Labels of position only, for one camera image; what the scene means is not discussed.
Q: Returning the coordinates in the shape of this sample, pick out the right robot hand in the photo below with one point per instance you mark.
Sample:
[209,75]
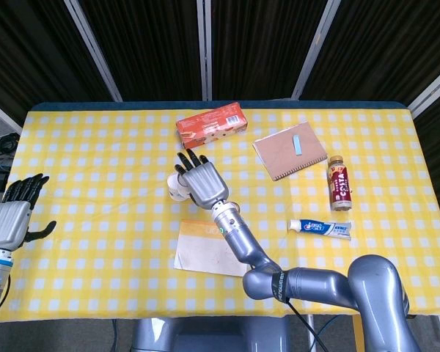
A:
[205,183]

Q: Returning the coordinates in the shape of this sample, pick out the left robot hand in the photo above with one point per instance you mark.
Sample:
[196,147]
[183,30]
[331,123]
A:
[7,223]

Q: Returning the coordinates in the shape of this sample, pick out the white paper cup green print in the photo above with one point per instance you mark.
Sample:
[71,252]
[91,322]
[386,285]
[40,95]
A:
[174,187]

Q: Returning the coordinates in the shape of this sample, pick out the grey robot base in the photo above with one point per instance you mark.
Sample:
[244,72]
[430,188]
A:
[212,335]

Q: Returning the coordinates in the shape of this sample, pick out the orange snack box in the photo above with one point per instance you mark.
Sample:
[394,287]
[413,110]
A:
[210,126]

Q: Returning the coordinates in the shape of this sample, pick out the yellow white paper card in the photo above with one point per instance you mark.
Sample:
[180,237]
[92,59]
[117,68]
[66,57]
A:
[198,253]

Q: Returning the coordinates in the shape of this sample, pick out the brown spiral notebook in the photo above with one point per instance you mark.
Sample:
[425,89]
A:
[282,154]

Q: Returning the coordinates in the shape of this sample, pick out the yellow white checkered tablecloth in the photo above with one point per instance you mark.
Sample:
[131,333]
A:
[113,165]

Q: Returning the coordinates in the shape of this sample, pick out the light blue eraser strip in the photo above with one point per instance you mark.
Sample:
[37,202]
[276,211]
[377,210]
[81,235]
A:
[297,145]

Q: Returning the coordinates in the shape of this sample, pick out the blue white toothpaste tube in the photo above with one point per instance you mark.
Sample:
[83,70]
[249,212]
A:
[319,228]

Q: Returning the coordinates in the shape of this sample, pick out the red Costa coffee bottle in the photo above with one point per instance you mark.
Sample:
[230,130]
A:
[340,187]

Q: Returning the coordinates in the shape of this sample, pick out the white table leg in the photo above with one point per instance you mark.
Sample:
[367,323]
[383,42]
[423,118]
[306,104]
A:
[310,330]

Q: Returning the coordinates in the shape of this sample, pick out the white partition frame post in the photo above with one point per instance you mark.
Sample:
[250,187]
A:
[313,51]
[95,51]
[430,89]
[204,51]
[1,113]

